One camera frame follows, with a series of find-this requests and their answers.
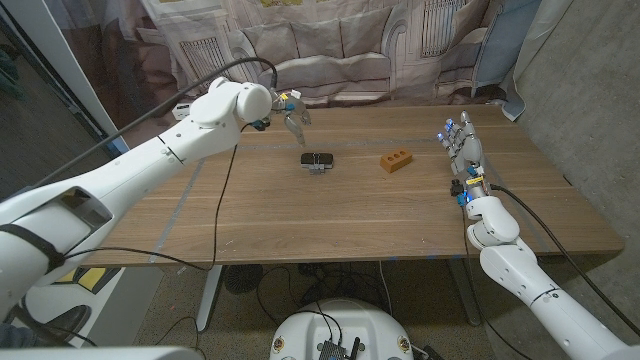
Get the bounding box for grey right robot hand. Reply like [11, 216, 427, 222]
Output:
[436, 110, 489, 194]

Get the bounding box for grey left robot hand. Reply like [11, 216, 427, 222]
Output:
[269, 88, 312, 149]

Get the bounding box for orange brick block with holes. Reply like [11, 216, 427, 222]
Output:
[379, 148, 414, 174]

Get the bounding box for grey fabric cloth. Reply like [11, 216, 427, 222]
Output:
[43, 0, 576, 162]

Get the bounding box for grey table leg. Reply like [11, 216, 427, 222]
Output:
[447, 258, 482, 327]

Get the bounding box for black round floor fan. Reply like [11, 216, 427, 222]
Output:
[223, 263, 265, 295]

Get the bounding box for white table leg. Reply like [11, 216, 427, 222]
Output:
[195, 264, 224, 333]

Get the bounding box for white robot torso base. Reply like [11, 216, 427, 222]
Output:
[269, 298, 415, 360]

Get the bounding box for white partition panel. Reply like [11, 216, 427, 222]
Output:
[0, 0, 144, 156]

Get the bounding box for black module on torso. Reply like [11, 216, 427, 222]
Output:
[317, 337, 362, 360]

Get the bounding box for white floor platform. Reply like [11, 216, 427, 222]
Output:
[22, 267, 165, 349]

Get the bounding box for dark shoe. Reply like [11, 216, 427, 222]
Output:
[27, 304, 92, 347]

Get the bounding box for person leg in jeans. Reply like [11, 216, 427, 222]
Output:
[0, 322, 39, 350]

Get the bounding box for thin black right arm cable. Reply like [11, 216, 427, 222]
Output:
[460, 204, 534, 360]

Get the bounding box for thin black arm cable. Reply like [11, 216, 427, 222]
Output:
[460, 204, 534, 360]
[62, 124, 251, 272]

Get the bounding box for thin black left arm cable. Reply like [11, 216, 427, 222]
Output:
[62, 124, 251, 272]

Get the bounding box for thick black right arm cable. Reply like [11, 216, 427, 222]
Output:
[490, 183, 640, 337]

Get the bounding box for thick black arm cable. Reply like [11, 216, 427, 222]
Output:
[490, 183, 640, 337]
[27, 56, 279, 191]

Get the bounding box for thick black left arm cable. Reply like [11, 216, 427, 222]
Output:
[27, 56, 279, 191]

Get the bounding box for tangled black floor cables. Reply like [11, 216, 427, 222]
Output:
[255, 262, 396, 326]

